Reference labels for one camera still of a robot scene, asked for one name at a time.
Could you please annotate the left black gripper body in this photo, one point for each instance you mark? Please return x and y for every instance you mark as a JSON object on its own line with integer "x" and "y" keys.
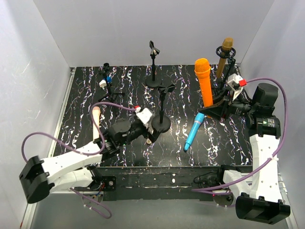
{"x": 147, "y": 131}

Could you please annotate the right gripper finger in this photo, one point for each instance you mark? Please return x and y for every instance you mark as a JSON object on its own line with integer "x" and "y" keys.
{"x": 221, "y": 100}
{"x": 214, "y": 111}

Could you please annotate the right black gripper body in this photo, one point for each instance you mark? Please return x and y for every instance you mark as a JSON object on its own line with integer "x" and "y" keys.
{"x": 227, "y": 108}

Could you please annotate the round-base mic stand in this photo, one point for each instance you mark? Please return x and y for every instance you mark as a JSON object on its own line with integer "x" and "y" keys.
{"x": 160, "y": 122}
{"x": 153, "y": 82}

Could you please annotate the blue microphone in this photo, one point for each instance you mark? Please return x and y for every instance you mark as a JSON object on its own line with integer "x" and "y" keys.
{"x": 197, "y": 123}

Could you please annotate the orange microphone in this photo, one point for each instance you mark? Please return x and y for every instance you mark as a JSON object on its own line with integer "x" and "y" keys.
{"x": 202, "y": 71}

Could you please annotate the tripod shock-mount mic stand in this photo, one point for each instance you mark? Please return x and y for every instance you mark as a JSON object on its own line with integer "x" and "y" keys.
{"x": 220, "y": 88}

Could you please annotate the gold microphone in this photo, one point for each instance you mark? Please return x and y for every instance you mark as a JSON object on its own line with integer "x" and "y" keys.
{"x": 224, "y": 51}

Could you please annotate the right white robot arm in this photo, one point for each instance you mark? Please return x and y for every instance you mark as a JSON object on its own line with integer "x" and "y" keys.
{"x": 258, "y": 196}

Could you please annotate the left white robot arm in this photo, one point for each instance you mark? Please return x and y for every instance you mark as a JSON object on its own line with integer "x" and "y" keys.
{"x": 40, "y": 177}

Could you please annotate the left tripod clip stand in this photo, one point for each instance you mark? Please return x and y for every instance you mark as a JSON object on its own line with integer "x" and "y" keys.
{"x": 105, "y": 83}

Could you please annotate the black marbled table mat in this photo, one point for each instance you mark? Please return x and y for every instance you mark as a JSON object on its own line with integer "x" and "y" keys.
{"x": 216, "y": 143}

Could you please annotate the pink microphone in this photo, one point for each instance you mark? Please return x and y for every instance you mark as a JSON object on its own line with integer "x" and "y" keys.
{"x": 96, "y": 112}

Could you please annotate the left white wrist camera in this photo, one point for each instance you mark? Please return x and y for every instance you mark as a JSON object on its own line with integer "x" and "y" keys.
{"x": 145, "y": 115}

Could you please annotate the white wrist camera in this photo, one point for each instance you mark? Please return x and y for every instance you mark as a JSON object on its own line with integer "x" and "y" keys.
{"x": 145, "y": 115}
{"x": 236, "y": 83}

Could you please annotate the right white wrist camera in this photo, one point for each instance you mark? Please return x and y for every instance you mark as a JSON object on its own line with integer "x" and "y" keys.
{"x": 236, "y": 83}

